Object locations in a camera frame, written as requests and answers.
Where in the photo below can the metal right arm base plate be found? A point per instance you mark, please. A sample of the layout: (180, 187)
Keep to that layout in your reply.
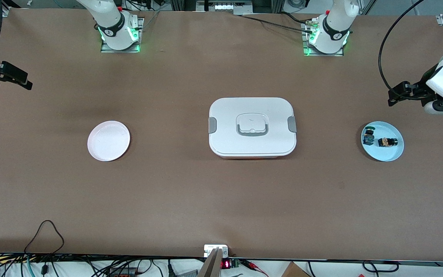
(108, 49)

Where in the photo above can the green push-button switch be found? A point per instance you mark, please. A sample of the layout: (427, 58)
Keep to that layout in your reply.
(368, 137)

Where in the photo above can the grey power adapter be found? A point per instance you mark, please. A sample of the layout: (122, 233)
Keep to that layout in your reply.
(187, 274)

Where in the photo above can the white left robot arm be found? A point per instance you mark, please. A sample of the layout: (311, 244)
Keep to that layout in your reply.
(335, 23)

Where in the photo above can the orange push-button switch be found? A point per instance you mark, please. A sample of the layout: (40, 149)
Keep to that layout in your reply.
(387, 142)

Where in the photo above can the white lidded lunch box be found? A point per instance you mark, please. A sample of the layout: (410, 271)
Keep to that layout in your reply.
(225, 115)

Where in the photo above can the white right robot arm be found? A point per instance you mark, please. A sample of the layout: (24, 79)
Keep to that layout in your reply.
(114, 23)

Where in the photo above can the small white box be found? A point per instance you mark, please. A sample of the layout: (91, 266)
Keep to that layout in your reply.
(210, 248)

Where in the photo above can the light blue plate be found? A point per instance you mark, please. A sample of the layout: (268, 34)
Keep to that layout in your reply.
(388, 154)

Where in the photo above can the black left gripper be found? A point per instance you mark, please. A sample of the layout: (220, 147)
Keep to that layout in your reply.
(422, 87)

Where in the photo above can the aluminium profile bar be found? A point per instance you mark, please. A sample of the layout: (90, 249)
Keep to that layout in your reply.
(210, 267)

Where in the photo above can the red digit display module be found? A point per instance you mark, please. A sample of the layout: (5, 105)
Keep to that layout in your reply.
(226, 264)

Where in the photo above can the brown cardboard box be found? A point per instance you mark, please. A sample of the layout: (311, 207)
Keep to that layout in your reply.
(294, 271)

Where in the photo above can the white round plate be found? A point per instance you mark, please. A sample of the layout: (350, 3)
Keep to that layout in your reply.
(108, 142)

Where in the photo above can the red clip leads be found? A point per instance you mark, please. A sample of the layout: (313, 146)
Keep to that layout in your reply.
(250, 263)

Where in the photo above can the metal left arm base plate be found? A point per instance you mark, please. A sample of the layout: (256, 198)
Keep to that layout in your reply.
(323, 54)

